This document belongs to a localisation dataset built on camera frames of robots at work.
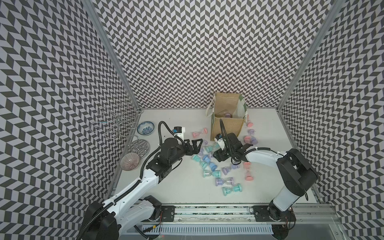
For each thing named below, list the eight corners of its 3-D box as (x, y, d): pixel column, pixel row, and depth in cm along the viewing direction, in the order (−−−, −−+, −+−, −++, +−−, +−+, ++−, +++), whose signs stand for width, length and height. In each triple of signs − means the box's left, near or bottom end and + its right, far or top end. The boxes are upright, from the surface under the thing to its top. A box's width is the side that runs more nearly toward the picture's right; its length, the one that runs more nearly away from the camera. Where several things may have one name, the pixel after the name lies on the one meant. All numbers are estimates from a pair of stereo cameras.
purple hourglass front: (215, 186, 83) (215, 184, 81) (214, 178, 85) (215, 177, 83) (233, 186, 83) (234, 184, 81) (232, 178, 85) (233, 177, 83)
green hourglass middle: (202, 178, 85) (202, 176, 83) (202, 171, 87) (202, 169, 86) (220, 178, 85) (221, 176, 83) (220, 171, 87) (220, 169, 86)
